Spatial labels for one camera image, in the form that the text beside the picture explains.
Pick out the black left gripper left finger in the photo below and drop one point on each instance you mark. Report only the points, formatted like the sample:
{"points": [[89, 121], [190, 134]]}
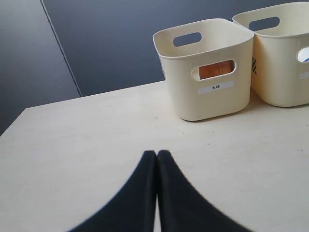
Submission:
{"points": [[133, 207]]}

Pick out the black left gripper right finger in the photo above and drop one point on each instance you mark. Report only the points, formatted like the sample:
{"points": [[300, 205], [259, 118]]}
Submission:
{"points": [[182, 208]]}

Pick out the brown wooden cup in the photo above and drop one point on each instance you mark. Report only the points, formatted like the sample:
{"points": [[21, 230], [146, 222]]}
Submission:
{"points": [[216, 69]]}

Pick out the white paper cup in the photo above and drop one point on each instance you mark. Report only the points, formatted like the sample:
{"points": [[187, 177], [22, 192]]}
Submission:
{"points": [[303, 55]]}

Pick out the left cream plastic bin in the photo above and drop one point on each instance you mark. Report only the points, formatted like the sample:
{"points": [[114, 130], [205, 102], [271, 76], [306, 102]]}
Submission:
{"points": [[183, 49]]}

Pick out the cream plastic bin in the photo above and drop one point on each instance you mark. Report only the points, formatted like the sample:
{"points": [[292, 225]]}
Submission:
{"points": [[279, 76], [183, 49]]}

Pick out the middle cream plastic bin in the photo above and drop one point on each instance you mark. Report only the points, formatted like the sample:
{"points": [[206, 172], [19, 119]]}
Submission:
{"points": [[279, 76]]}

